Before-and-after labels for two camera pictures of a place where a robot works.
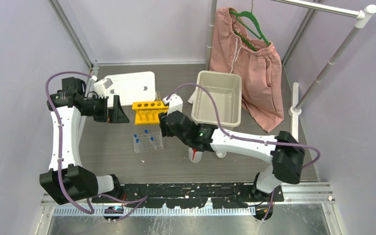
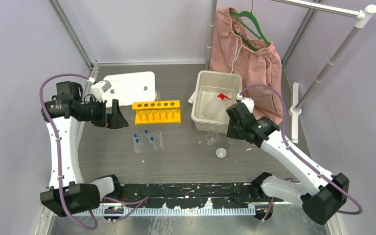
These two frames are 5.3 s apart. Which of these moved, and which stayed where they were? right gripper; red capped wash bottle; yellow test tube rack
Moved: red capped wash bottle; right gripper
Stayed: yellow test tube rack
